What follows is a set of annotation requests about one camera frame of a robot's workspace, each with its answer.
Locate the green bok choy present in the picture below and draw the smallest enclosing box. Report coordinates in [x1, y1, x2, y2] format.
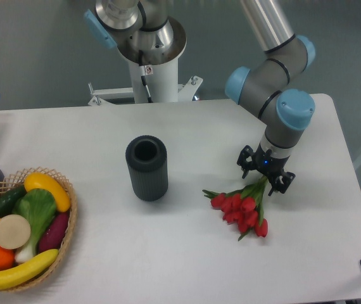
[12, 189, 56, 264]

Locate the woven wicker basket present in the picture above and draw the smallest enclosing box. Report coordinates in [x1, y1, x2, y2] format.
[0, 167, 77, 291]

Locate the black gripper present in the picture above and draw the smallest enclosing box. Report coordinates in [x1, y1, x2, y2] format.
[237, 145, 296, 195]

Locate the black cable on pedestal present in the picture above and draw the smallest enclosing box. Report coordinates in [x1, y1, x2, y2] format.
[137, 49, 153, 103]

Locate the green cucumber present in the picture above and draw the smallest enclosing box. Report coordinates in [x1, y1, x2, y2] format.
[0, 185, 27, 218]

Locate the yellow banana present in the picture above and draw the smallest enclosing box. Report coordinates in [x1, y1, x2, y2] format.
[0, 249, 59, 290]

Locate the dark grey ribbed vase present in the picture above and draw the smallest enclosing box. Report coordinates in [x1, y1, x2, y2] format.
[125, 135, 168, 201]

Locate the red tulip bouquet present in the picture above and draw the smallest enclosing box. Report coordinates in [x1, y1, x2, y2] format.
[202, 176, 269, 241]

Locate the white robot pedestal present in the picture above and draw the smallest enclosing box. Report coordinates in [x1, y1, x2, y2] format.
[87, 18, 204, 107]

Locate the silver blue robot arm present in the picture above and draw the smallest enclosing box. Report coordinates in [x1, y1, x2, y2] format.
[84, 1, 315, 193]

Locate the beige round disc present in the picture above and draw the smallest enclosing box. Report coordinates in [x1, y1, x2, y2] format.
[0, 214, 31, 250]

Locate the purple sweet potato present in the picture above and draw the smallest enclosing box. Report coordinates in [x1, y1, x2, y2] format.
[38, 212, 69, 253]

